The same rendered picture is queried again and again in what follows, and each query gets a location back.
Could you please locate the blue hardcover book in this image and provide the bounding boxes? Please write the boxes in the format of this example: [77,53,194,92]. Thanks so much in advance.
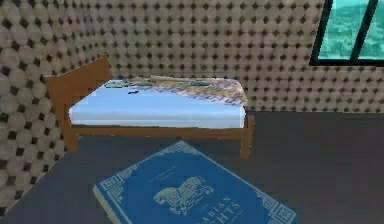
[92,139,300,224]

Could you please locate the green flat book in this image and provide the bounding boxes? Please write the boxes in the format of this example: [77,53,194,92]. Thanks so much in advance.
[103,80,129,89]

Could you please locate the black framed window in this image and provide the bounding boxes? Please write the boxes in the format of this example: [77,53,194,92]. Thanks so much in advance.
[309,0,384,67]

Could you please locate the wooden bed with blue mattress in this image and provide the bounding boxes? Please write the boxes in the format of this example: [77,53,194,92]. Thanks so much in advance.
[44,54,256,160]

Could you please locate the striped multicolour blanket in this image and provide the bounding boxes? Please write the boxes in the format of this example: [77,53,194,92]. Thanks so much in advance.
[146,77,249,108]

